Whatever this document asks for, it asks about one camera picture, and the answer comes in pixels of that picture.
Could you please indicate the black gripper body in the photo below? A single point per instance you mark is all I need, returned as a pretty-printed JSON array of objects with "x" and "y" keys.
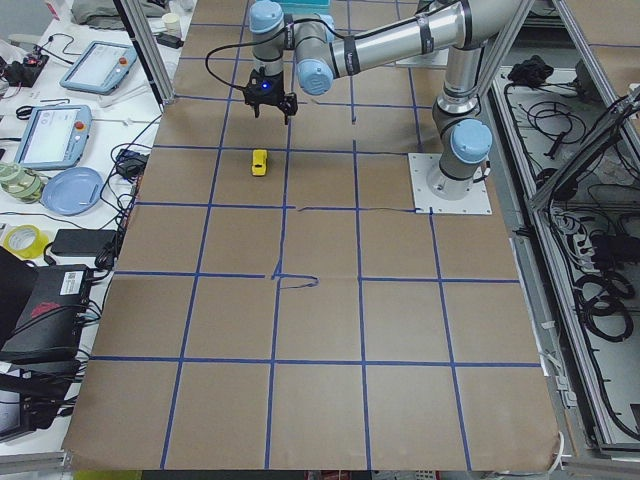
[{"x": 288, "y": 104}]

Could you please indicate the yellow toy beetle car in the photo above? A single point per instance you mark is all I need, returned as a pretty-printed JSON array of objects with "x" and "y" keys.
[{"x": 259, "y": 162}]

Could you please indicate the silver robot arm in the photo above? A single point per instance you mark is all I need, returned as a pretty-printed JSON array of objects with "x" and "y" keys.
[{"x": 461, "y": 28}]

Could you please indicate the white paper cup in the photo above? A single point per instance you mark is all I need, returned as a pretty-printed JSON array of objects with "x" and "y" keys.
[{"x": 172, "y": 24}]

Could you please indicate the far blue teach pendant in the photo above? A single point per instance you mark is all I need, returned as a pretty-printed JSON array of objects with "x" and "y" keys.
[{"x": 100, "y": 69}]

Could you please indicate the blue teach pendant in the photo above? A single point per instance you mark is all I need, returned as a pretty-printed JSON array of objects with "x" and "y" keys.
[
  {"x": 55, "y": 137},
  {"x": 100, "y": 69}
]

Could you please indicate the blue plastic plate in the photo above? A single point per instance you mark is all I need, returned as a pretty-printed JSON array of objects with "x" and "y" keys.
[{"x": 72, "y": 191}]

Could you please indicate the near blue teach pendant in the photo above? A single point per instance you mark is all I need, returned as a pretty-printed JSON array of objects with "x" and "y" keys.
[{"x": 55, "y": 137}]

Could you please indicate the black power adapter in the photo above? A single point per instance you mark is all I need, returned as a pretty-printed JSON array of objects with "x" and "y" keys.
[{"x": 81, "y": 242}]

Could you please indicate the camouflage tape roll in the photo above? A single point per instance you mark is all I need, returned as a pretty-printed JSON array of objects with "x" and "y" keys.
[{"x": 22, "y": 184}]

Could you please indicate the yellow tape roll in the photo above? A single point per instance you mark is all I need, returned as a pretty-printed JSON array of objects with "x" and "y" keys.
[{"x": 26, "y": 241}]

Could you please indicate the black computer box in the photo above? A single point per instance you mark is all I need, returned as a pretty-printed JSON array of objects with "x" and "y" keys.
[{"x": 40, "y": 310}]

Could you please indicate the aluminium frame post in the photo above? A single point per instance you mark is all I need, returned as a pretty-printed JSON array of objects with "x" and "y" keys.
[{"x": 144, "y": 42}]

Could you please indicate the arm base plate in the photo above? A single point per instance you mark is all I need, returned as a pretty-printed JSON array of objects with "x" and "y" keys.
[
  {"x": 436, "y": 60},
  {"x": 434, "y": 193}
]

